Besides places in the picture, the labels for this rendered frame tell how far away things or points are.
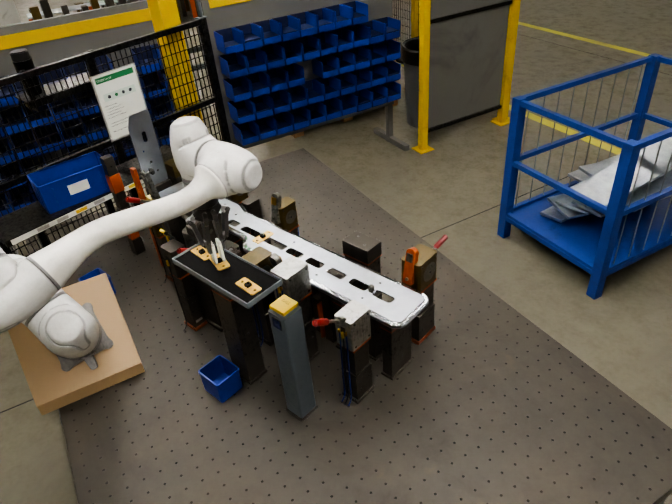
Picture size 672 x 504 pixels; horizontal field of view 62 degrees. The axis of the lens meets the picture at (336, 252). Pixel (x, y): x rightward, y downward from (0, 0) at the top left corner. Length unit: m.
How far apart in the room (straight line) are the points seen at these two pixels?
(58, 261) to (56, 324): 0.54
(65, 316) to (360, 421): 0.97
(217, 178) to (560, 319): 2.36
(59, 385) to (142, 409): 0.30
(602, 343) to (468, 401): 1.44
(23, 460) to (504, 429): 2.19
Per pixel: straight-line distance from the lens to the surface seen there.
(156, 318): 2.39
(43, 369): 2.18
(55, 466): 3.01
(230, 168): 1.35
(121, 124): 2.87
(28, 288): 1.37
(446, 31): 4.78
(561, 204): 3.73
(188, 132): 1.47
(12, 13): 8.47
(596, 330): 3.30
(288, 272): 1.77
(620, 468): 1.88
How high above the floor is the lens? 2.19
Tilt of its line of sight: 36 degrees down
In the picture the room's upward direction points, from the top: 5 degrees counter-clockwise
